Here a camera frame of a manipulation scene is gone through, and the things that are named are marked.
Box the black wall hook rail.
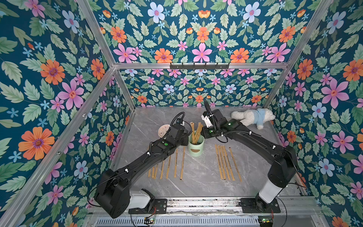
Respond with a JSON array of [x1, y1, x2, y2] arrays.
[[169, 62, 230, 71]]

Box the round beige kitchen timer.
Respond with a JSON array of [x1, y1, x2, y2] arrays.
[[158, 124, 170, 138]]

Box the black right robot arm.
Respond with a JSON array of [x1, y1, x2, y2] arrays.
[[201, 100, 298, 210]]

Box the white plush toy blue shirt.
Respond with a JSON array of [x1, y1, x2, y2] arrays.
[[231, 108, 276, 130]]

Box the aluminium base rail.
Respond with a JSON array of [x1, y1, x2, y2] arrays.
[[83, 196, 329, 227]]

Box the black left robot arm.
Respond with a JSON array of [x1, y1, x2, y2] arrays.
[[94, 112, 191, 218]]

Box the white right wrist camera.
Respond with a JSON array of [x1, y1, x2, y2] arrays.
[[201, 112, 213, 128]]

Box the light green metal cup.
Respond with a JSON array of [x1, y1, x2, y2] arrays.
[[187, 135, 205, 157]]

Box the tan paper straw thirteenth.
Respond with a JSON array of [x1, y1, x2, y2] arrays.
[[229, 147, 242, 182]]

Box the bundle of paper straws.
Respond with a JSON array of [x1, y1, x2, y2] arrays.
[[191, 122, 203, 145]]

